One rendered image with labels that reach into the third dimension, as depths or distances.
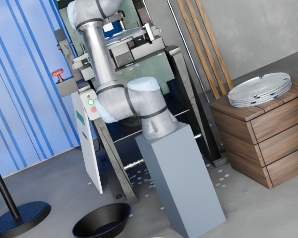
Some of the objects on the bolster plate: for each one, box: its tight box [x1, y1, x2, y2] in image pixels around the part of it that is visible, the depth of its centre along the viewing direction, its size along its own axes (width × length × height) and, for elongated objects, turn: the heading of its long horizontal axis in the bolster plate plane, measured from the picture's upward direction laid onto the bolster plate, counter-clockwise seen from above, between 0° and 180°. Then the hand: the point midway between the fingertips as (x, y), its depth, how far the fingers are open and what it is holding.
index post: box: [143, 22, 155, 41], centre depth 301 cm, size 3×3×10 cm
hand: (108, 18), depth 289 cm, fingers closed
